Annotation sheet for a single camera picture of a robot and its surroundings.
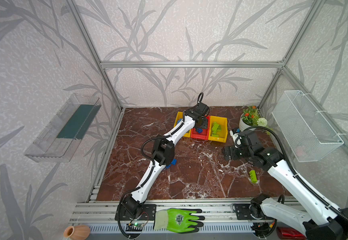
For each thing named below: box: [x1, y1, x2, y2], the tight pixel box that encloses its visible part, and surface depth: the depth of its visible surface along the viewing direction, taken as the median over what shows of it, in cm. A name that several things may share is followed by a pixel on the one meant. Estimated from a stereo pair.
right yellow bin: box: [208, 115, 228, 143], surface depth 104 cm
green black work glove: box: [153, 208, 205, 234], surface depth 72 cm
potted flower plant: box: [239, 105, 268, 132], surface depth 97 cm
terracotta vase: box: [63, 225, 91, 240], surface depth 61 cm
